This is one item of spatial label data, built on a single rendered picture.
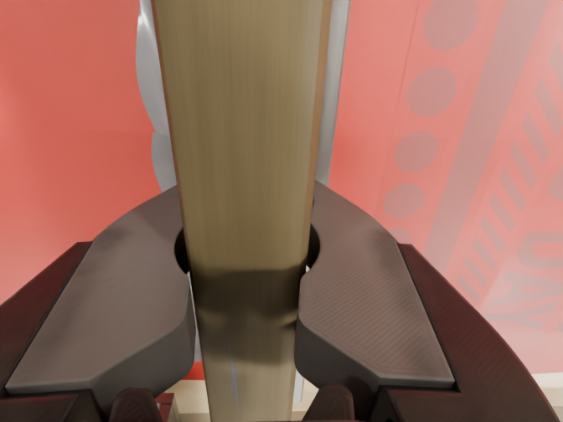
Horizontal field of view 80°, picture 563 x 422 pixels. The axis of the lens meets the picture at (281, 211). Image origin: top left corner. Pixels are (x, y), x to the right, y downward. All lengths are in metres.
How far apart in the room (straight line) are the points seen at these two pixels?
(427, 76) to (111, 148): 0.15
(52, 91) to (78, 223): 0.07
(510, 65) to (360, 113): 0.07
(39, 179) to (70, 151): 0.03
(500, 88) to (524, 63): 0.01
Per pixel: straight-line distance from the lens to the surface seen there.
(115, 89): 0.18
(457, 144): 0.20
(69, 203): 0.21
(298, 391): 0.25
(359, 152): 0.18
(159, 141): 0.18
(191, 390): 0.32
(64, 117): 0.19
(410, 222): 0.21
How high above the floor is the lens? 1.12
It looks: 58 degrees down
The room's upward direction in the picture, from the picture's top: 176 degrees clockwise
